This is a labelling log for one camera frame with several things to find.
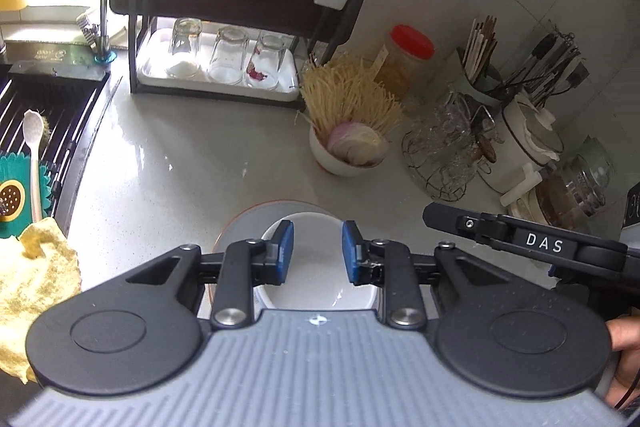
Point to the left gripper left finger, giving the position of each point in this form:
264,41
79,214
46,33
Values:
245,265

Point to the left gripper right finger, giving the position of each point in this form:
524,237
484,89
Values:
388,266

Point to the white leaf plate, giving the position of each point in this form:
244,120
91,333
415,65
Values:
253,221

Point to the small white bowl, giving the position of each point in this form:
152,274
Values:
316,278

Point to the person's right hand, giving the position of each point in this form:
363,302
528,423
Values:
624,387

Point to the bowl with noodles and onion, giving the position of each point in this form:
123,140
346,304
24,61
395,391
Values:
350,114

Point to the glass health kettle on base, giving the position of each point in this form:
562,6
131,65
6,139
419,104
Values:
569,196

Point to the drinking glass right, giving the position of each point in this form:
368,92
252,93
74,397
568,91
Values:
262,70

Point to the drinking glass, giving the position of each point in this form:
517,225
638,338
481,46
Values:
262,70
226,64
184,48

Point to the red lid plastic jar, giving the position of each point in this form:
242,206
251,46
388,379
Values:
402,58

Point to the white electric cooking pot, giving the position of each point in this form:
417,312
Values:
524,144

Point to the drinking glass middle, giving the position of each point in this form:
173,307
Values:
226,64

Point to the yellow dish cloth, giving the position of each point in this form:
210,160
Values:
38,270

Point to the drinking glass left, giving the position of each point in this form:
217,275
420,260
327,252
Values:
184,48

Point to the white drip tray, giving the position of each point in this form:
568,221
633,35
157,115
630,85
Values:
157,67

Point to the green chopstick holder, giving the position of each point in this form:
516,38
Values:
468,66

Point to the black sink drain rack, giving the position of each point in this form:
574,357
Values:
74,109

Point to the white spoon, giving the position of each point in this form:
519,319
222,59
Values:
33,129

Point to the hanging utensil rack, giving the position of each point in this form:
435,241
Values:
555,67

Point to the wire rack with glass cups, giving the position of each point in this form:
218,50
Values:
443,148

